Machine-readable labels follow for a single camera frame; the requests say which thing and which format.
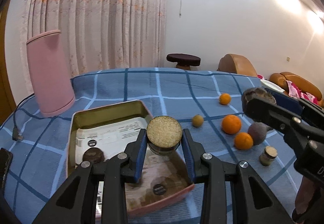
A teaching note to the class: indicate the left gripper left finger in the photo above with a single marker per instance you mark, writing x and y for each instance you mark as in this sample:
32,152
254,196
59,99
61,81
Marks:
76,199

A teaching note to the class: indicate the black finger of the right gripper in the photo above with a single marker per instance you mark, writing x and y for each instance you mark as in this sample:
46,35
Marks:
281,119
308,111

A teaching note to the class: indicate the dark purple fruit half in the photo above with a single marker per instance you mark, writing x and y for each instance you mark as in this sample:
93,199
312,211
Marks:
256,101

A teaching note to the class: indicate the cut purple fruit piece large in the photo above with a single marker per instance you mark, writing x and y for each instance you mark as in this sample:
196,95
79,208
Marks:
164,135

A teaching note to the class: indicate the person's right hand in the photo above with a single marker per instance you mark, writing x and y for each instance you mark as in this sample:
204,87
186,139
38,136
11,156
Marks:
308,203

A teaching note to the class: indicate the whole purple passion fruit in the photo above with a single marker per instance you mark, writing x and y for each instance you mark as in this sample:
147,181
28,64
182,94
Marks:
258,132

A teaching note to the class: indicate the pink floral blanket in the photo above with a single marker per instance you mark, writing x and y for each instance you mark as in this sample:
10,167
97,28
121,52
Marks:
296,93

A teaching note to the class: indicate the cut purple fruit piece small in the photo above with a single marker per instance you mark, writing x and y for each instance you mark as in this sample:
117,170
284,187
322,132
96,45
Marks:
268,156

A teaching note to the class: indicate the brown leather sofa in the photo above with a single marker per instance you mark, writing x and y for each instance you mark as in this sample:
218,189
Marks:
304,85

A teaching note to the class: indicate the orange near purple fruit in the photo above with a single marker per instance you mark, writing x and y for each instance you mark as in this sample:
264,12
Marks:
243,141

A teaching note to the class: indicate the orange behind purple fruit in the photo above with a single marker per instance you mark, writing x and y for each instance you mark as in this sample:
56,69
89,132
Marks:
231,124

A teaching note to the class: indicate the far small orange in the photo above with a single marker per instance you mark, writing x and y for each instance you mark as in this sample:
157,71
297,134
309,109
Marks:
224,99

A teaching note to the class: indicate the blue plaid tablecloth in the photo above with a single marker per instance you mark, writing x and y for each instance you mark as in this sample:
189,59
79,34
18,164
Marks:
39,144

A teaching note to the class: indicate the brown leather chair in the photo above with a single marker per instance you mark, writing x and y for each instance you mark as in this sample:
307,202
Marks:
238,64

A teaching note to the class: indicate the pink metal tin box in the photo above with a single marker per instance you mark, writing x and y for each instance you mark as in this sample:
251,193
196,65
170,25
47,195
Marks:
164,180

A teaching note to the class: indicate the paper sheet in tin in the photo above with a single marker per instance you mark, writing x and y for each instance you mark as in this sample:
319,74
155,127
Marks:
110,139

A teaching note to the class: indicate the small brown longan fruit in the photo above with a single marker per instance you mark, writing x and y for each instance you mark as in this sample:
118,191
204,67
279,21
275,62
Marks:
197,120

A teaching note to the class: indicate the dark round stool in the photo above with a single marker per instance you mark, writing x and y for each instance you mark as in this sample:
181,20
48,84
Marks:
184,61

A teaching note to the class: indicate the pink cylindrical kettle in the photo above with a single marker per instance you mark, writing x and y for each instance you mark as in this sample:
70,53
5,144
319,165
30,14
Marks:
49,74

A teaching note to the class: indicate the wooden door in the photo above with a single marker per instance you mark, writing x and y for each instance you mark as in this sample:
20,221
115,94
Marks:
7,103

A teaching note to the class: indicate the pink floral curtain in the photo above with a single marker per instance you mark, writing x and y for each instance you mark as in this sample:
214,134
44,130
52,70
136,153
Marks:
100,34

